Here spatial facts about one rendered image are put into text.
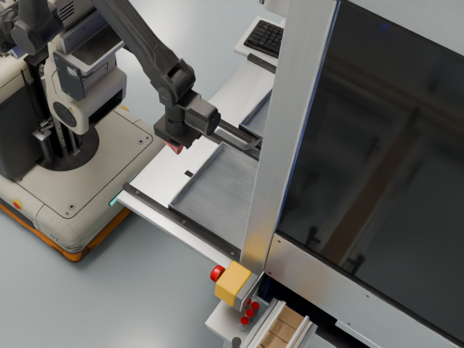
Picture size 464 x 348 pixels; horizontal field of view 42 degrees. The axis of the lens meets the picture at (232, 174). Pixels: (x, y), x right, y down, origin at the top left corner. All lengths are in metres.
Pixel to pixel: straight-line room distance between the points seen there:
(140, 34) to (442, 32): 0.67
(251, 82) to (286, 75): 1.03
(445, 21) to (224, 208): 1.03
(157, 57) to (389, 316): 0.70
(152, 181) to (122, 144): 0.84
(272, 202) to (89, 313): 1.44
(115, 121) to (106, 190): 0.34
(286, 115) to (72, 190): 1.56
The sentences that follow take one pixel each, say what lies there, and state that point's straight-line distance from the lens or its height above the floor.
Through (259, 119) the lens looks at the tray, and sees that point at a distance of 1.82.
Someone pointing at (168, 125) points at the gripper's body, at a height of 1.20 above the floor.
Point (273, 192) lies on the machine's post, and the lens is 1.12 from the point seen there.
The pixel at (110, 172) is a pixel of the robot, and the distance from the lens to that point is 2.43.
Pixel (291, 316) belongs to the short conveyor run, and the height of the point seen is 0.93.
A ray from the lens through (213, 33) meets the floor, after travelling 3.36.
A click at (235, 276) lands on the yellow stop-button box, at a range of 1.37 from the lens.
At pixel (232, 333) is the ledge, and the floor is 0.88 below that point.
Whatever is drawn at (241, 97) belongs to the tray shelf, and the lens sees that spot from 1.87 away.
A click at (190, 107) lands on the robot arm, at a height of 1.30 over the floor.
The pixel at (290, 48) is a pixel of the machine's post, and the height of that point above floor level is 1.69.
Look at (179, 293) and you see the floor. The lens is 2.47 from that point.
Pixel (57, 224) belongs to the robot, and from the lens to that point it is 2.34.
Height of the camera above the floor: 2.28
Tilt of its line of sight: 56 degrees down
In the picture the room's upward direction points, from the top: 7 degrees clockwise
